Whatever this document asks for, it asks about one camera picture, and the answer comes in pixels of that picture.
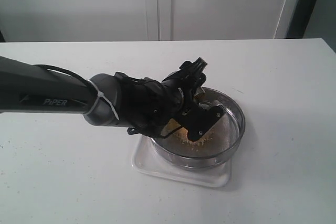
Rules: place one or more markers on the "stainless steel cup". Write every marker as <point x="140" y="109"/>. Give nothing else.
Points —
<point x="188" y="100"/>

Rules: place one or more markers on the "yellow and white grains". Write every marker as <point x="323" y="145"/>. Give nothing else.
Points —
<point x="179" y="135"/>

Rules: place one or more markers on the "white cable tie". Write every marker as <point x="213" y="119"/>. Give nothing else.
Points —
<point x="101" y="95"/>

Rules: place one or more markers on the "white square tray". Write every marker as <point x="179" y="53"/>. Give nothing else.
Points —
<point x="146" y="160"/>

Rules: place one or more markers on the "round metal sieve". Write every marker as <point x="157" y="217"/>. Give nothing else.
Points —
<point x="229" y="132"/>

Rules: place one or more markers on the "white cabinet doors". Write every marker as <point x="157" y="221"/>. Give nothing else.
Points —
<point x="144" y="20"/>

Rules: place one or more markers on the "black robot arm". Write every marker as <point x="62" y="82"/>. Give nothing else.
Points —
<point x="29" y="88"/>

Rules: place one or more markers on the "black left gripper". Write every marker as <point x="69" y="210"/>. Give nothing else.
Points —
<point x="147" y="105"/>

